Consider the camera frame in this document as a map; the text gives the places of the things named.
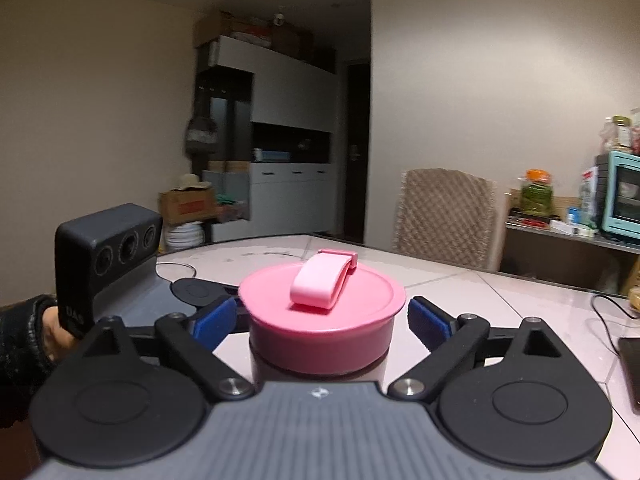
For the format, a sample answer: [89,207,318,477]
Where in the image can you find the hanging grey bag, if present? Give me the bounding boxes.
[183,94,219,157]

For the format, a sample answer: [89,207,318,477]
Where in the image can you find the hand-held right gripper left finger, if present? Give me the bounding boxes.
[81,296,256,402]

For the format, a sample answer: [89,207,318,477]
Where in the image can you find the straw hat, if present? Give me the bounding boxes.
[172,173,214,192]

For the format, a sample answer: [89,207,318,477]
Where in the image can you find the stack of white plates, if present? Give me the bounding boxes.
[164,222,206,254]

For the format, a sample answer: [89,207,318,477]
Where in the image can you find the wooden side shelf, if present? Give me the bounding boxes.
[501,189,640,297]

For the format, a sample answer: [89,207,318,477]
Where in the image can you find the chair with quilted beige cover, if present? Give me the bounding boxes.
[391,167,499,272]

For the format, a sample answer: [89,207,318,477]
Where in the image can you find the black smartphone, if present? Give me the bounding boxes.
[618,337,640,415]

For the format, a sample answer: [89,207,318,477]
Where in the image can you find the white and red snack bag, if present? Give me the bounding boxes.
[578,166,601,227]

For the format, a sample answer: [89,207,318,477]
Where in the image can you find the pink bottle cap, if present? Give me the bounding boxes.
[238,248,406,377]

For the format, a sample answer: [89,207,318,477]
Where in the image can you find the dark door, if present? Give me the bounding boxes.
[344,62,372,247]

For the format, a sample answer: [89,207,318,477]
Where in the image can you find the person's left hand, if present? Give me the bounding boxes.
[41,306,82,362]

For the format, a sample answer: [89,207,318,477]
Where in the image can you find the teal toaster oven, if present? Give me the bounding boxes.
[594,150,640,247]

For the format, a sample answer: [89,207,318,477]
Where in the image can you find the white and black cabinet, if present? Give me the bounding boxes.
[193,35,338,244]

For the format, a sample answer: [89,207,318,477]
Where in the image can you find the cardboard box with red label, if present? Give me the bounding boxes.
[158,187,219,227]

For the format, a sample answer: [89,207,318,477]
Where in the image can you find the small white and blue box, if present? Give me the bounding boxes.
[549,206,599,239]

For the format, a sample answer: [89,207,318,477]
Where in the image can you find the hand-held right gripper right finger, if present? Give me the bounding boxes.
[386,297,569,402]

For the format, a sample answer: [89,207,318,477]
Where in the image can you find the black cable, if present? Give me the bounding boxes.
[589,293,640,357]

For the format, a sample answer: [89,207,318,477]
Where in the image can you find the glass jar with pale contents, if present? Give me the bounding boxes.
[599,115,635,154]

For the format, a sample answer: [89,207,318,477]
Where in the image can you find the green jar with orange lid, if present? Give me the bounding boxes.
[519,168,556,217]

